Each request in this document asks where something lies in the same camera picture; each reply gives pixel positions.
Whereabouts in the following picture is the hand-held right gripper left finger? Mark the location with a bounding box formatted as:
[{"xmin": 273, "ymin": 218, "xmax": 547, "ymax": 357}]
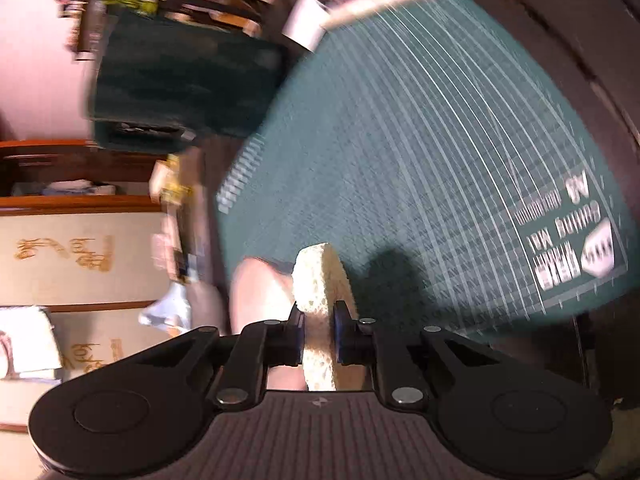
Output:
[{"xmin": 135, "ymin": 305, "xmax": 306, "ymax": 408}]

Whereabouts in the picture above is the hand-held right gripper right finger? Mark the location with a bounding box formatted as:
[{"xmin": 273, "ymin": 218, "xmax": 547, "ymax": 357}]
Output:
[{"xmin": 334, "ymin": 300, "xmax": 502, "ymax": 406}]

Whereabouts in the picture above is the cream round sponge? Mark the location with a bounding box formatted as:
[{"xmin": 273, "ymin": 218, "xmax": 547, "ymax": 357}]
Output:
[{"xmin": 291, "ymin": 242, "xmax": 373, "ymax": 392}]

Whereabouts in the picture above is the goose-shaped ceramic pot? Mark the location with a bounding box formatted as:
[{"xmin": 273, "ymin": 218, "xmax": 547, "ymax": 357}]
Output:
[{"xmin": 139, "ymin": 280, "xmax": 231, "ymax": 336}]

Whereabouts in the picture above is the stack of books and papers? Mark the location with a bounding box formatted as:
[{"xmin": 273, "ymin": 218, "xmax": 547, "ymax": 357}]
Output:
[{"xmin": 150, "ymin": 152, "xmax": 216, "ymax": 281}]

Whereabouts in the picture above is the green cutting mat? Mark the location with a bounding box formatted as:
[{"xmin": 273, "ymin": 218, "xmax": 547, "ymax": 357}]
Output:
[{"xmin": 216, "ymin": 0, "xmax": 630, "ymax": 348}]

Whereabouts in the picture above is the calligraphy panel door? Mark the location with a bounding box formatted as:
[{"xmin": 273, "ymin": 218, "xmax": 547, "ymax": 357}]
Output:
[{"xmin": 0, "ymin": 140, "xmax": 171, "ymax": 433}]

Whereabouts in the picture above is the dark green kettle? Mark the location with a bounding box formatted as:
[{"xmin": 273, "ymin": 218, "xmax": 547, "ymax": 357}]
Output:
[{"xmin": 85, "ymin": 10, "xmax": 291, "ymax": 153}]

